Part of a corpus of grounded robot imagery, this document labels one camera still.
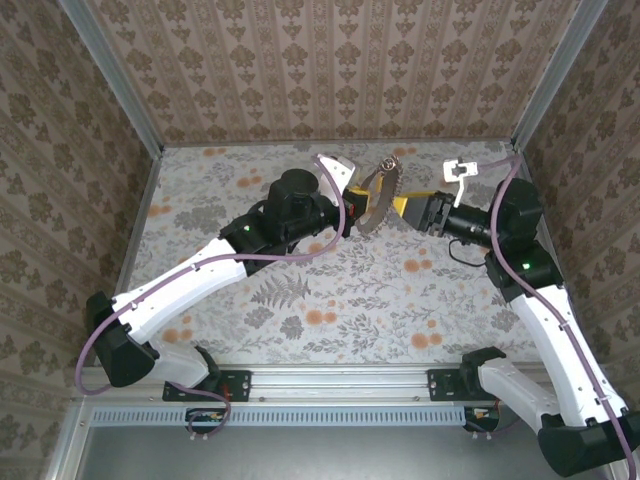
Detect grey metal sheet panel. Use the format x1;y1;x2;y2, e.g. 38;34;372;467
74;404;621;480

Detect aluminium frame post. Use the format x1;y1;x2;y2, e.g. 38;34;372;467
508;0;610;154
57;0;166;157

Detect aluminium side rail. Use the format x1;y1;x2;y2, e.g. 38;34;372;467
503;142;614;381
94;144;166;371

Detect grey slotted cable duct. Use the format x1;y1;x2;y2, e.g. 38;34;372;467
91;405;469;427

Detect black controller board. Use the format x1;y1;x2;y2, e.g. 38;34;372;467
184;407;227;435
462;405;502;433

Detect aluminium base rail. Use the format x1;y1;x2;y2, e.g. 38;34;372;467
72;363;614;404

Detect grey coil wristband keyring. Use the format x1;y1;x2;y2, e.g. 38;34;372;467
355;155;405;235

